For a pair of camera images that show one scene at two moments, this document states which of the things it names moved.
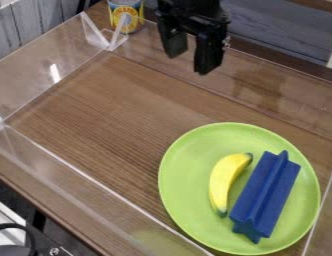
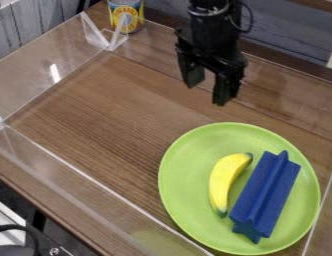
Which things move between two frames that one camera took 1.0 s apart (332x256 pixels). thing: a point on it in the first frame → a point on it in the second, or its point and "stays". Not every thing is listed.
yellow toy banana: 224,172 stays
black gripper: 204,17 → 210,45
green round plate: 185,179 stays
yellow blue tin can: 126,16 stays
